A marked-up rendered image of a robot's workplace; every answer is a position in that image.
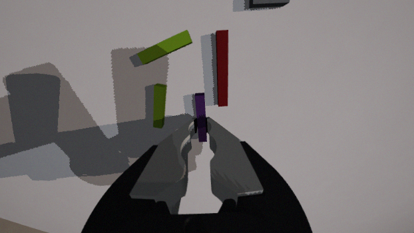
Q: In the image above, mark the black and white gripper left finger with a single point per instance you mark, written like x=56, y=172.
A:
x=160, y=174

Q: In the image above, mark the purple rod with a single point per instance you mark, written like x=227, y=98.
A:
x=201, y=116

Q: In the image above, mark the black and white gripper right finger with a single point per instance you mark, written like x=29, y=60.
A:
x=238, y=172

